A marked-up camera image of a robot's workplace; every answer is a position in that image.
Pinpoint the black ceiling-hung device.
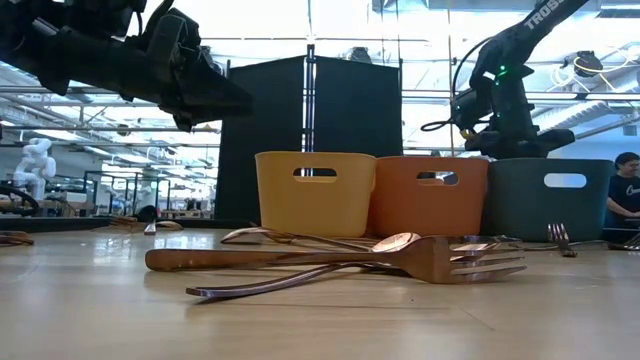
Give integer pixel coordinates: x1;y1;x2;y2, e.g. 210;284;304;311
572;49;605;80

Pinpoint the black round coil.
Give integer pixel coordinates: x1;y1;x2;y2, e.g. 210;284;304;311
0;183;40;217

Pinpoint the black metal rack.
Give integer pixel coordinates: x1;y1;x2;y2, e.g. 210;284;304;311
82;169;171;216

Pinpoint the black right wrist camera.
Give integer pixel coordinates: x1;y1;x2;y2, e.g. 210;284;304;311
449;88;496;130

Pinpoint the person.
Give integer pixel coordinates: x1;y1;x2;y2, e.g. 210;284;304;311
603;151;640;232

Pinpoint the orange plastic bin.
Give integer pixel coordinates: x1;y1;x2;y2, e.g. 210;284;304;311
367;155;490;239

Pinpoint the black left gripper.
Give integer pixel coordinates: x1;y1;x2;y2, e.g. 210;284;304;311
117;49;255;132

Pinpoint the rose gold fork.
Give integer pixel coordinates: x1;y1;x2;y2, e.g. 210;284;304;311
546;222;579;259
144;234;529;286
514;232;640;253

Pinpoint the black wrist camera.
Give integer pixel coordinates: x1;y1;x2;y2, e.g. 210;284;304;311
449;88;496;130
144;9;204;69

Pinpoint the teal plastic bin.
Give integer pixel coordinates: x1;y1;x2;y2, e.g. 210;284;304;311
480;157;616;244

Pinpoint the black folding partition screen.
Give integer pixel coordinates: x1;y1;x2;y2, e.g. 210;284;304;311
214;44;405;229

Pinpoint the white humanoid robot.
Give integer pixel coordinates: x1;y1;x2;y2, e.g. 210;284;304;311
12;137;57;201

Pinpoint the black metal table frame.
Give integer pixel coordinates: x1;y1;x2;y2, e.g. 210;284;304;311
0;215;256;234

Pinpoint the yellow plastic bin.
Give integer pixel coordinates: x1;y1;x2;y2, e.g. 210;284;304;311
254;151;377;239

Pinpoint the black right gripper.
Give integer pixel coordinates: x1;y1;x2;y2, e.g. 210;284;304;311
464;94;577;160

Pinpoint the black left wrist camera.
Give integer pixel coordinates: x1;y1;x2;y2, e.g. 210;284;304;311
144;9;204;69

